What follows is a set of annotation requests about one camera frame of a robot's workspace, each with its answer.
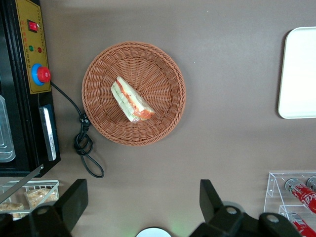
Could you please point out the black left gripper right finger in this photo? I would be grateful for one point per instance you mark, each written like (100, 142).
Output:
(209, 205)

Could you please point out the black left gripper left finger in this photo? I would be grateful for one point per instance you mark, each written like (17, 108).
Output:
(71, 205)

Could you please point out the plastic-wrapped triangle sandwich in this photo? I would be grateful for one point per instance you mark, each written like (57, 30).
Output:
(128, 98)

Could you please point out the round brown wicker basket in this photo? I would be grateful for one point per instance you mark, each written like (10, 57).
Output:
(158, 74)

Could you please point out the cream rectangular serving tray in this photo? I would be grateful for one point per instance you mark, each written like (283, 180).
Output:
(298, 74)

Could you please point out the rice crisp snack packet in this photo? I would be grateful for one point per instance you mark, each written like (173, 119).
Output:
(11, 208)
(40, 197)

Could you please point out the clear box of bread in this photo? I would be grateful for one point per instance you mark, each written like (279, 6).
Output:
(29, 182)

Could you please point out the clear acrylic bottle rack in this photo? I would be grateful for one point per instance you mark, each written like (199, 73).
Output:
(274, 187)

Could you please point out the clear plastic container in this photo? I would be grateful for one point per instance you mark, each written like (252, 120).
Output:
(5, 133)

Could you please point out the black machine with yellow panel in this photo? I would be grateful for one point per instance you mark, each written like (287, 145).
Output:
(37, 37)

